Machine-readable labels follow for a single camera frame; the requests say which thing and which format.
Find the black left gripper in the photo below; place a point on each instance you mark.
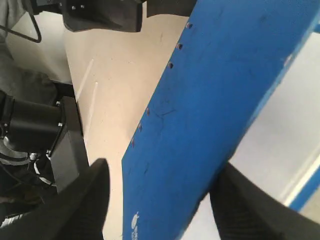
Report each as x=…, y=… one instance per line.
x=115, y=15

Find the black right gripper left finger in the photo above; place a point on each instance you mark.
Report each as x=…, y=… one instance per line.
x=77, y=213

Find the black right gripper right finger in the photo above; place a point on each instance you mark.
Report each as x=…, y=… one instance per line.
x=242, y=211

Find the blue ring binder notebook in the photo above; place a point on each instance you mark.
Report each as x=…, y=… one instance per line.
x=234, y=54

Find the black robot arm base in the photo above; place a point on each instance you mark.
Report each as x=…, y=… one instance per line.
x=44, y=152

